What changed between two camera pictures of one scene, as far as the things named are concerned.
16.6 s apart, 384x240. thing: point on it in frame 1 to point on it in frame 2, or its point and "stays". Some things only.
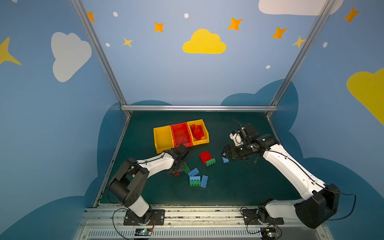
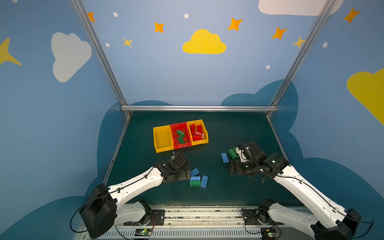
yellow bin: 199,132 stays
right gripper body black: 231,151 to 237,168
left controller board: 143,232 stays
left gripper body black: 178,163 to 182,175
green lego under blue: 195,183 stays
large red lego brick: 205,156 to 198,136
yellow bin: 163,138 stays
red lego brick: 198,133 stays
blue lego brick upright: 224,160 stays
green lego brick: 210,162 to 181,140
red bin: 182,135 stays
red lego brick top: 194,129 stays
